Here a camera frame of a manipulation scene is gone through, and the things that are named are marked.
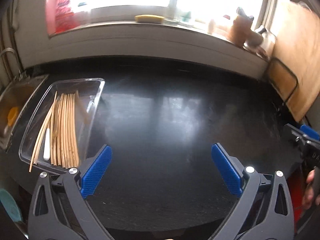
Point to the red printed packet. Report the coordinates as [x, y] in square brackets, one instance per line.
[62, 17]

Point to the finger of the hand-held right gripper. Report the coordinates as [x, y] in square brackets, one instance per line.
[293, 131]
[311, 132]

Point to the metal faucet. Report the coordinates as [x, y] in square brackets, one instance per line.
[8, 50]

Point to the clear jar with dark lid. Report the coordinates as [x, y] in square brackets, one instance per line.
[83, 12]

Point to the pile of wooden chopsticks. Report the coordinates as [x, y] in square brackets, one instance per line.
[67, 130]

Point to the yellow sponge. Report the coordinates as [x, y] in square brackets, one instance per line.
[150, 18]

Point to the green brush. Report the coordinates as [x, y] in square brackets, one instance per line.
[187, 17]

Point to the glass jar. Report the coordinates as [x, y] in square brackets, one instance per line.
[270, 45]

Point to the white bottle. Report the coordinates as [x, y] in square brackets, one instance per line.
[211, 26]

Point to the red lid jar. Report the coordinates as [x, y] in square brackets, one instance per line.
[226, 17]

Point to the clear plastic container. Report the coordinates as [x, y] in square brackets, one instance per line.
[95, 90]

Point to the large wooden board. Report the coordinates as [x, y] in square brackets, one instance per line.
[297, 42]

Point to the stone pestle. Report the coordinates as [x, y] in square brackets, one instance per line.
[261, 29]

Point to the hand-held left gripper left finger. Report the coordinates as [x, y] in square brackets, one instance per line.
[96, 170]

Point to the wooden utensil holder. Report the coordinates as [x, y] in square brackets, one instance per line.
[240, 30]

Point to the person's right hand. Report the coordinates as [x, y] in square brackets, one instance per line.
[308, 197]

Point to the teal bowl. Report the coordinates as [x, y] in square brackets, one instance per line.
[10, 205]

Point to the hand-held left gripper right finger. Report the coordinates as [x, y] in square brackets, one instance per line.
[226, 170]

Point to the clear drinking glass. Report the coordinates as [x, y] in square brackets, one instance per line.
[172, 17]

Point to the stainless steel sink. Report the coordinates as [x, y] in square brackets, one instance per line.
[22, 92]

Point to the wooden cutting board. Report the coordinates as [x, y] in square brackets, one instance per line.
[282, 80]

